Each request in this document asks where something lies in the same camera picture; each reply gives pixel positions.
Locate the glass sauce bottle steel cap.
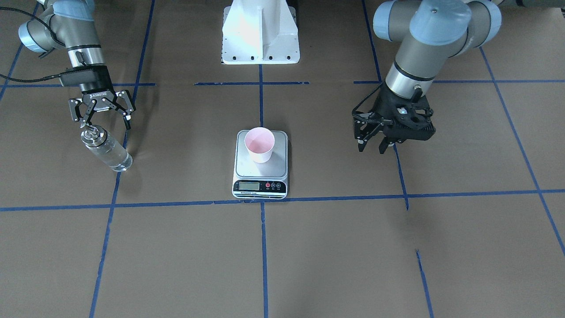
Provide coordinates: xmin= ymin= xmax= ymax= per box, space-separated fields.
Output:
xmin=81 ymin=125 xmax=133 ymax=172

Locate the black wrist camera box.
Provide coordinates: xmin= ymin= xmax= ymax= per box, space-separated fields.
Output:
xmin=59 ymin=66 xmax=107 ymax=87

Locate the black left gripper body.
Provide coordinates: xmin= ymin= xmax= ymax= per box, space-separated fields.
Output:
xmin=352 ymin=84 xmax=436 ymax=143

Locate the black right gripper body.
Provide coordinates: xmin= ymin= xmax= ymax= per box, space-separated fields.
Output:
xmin=79 ymin=66 xmax=118 ymax=114

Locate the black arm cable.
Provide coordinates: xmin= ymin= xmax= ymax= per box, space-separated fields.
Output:
xmin=0 ymin=7 xmax=62 ymax=83

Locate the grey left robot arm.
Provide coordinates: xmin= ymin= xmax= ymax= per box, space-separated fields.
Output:
xmin=351 ymin=0 xmax=502 ymax=154

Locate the white digital kitchen scale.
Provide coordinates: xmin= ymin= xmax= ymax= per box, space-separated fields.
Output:
xmin=232 ymin=129 xmax=289 ymax=200

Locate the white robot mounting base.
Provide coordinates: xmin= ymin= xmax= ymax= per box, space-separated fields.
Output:
xmin=221 ymin=0 xmax=301 ymax=65

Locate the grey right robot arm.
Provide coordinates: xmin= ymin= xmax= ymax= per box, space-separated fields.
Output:
xmin=18 ymin=0 xmax=136 ymax=129

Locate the pink paper cup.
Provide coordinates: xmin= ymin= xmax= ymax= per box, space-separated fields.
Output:
xmin=244 ymin=127 xmax=276 ymax=163

